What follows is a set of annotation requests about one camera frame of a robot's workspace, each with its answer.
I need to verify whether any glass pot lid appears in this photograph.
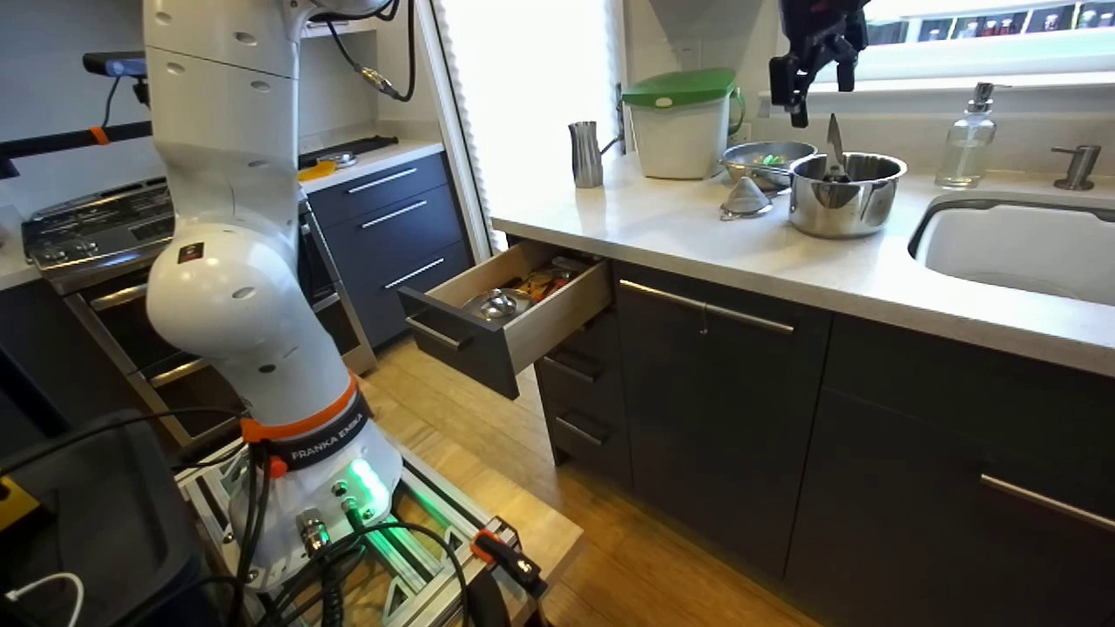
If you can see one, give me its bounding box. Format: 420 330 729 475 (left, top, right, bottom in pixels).
469 286 528 330

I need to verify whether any black cable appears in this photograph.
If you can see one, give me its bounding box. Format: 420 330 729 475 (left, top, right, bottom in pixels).
309 0 420 105

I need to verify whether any metal bowl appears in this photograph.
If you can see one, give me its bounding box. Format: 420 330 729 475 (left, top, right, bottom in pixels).
720 136 815 195

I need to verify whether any silver metal pot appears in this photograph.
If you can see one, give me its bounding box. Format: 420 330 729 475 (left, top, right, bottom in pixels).
785 151 914 244

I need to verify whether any red handled clamp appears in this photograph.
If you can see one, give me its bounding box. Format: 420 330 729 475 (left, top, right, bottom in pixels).
469 525 549 600

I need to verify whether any open wooden drawer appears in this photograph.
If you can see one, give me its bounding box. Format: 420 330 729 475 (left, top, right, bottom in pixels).
398 237 617 402

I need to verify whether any dark grey cabinet door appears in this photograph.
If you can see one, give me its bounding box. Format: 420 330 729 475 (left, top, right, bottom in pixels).
609 270 836 587

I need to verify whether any clear soap bottle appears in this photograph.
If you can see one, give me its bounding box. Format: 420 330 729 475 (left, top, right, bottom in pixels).
934 79 1000 193

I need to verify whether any white cable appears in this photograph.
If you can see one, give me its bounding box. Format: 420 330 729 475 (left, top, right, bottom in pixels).
2 569 92 627

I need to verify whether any silver sink fixture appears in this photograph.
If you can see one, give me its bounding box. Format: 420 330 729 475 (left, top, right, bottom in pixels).
1050 139 1107 195

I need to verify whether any stainless steel stove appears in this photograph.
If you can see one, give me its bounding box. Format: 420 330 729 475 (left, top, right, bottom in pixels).
16 175 379 465

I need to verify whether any black camera on stand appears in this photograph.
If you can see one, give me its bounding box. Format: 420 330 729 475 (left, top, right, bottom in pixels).
79 50 153 108

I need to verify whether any long silver cabinet handle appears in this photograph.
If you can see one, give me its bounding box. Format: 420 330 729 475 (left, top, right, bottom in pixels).
617 276 803 339

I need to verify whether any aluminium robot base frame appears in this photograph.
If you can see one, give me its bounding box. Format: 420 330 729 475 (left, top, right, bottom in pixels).
170 446 587 627

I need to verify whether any dark grey drawer front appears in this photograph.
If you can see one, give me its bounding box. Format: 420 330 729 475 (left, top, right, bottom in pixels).
533 316 624 421
545 396 639 492

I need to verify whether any metal funnel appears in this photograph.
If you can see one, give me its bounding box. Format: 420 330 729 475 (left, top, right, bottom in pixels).
718 172 778 222

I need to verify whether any wide dark grey cabinet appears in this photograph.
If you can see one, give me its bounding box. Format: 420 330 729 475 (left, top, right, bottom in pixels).
781 312 1115 627

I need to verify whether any black box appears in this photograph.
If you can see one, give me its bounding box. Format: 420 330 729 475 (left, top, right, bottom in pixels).
0 413 221 627

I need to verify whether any silver metal pitcher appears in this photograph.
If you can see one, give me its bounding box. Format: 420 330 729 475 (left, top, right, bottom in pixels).
564 118 624 193

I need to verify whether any white bin with green lid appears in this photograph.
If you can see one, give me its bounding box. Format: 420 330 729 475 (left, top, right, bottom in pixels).
621 68 742 185

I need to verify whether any white kitchen sink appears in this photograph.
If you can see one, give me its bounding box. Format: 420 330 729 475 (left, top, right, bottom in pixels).
907 187 1115 312

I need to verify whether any dark blue drawer cabinet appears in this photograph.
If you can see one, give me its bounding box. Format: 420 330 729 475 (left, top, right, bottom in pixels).
304 151 476 353

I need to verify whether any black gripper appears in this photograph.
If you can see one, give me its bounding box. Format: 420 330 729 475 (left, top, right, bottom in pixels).
778 0 870 134

